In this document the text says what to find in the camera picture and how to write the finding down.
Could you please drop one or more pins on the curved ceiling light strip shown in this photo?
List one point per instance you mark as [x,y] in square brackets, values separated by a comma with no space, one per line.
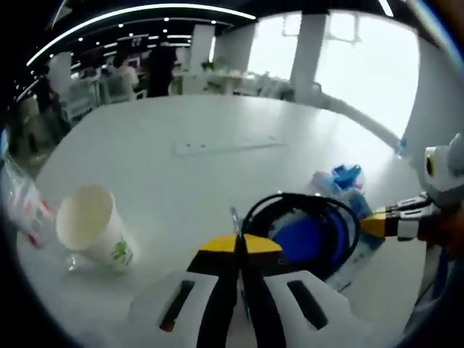
[145,12]

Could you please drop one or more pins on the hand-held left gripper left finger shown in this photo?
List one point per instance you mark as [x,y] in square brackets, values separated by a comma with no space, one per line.
[214,290]

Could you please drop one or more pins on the white tabletop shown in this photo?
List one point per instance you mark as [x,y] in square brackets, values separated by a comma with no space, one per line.
[181,188]

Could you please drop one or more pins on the white paper cup item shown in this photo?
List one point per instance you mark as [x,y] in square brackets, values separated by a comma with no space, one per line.
[87,214]

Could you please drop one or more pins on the green potted plant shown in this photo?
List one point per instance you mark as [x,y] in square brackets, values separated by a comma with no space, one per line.
[207,66]

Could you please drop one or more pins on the person's right hand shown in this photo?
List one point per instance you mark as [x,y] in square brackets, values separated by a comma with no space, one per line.
[449,232]

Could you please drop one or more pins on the blue tissue pack item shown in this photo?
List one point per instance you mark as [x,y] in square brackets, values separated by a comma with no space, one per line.
[344,175]

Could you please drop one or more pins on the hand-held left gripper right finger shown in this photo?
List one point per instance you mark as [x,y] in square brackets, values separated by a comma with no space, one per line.
[264,290]

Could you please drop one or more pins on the clear bag with blue mouse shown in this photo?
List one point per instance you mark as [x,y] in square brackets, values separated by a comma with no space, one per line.
[308,239]

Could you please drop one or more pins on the clear water bottle item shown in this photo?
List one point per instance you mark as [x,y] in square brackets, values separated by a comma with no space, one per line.
[29,206]

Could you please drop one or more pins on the group of round ceiling downlights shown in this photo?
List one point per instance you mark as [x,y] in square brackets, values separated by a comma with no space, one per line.
[166,19]

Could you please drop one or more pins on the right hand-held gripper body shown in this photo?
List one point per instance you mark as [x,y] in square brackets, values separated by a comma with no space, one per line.
[447,170]

